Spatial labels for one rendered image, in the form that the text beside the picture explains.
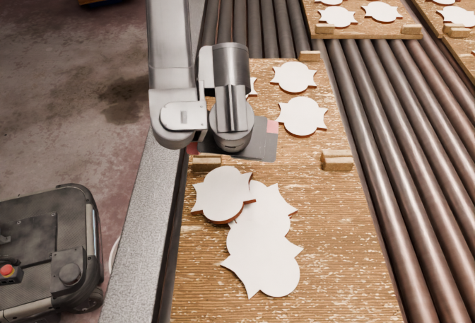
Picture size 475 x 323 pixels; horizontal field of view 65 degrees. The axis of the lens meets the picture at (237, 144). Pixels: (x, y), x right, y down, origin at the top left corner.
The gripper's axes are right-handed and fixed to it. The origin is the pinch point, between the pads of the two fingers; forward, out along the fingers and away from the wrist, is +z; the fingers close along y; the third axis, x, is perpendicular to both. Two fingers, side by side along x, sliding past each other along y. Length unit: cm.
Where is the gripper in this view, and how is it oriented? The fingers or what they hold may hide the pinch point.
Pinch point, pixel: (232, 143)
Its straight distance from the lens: 65.7
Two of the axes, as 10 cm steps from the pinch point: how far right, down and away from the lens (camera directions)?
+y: -9.9, -1.1, 0.1
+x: -1.1, 9.8, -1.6
